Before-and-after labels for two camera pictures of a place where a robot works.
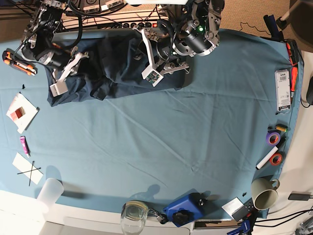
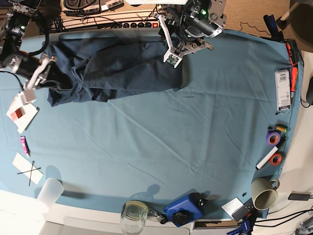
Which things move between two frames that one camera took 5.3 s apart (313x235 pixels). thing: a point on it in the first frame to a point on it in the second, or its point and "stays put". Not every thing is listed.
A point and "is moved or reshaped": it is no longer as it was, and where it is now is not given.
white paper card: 27,169 stays put
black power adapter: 299,197 stays put
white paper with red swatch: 21,111 stays put
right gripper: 67,60 to 33,69
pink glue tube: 25,146 stays put
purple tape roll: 267,138 stays put
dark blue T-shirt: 113,65 is moved or reshaped
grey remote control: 246,210 stays put
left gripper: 162,55 to 173,55
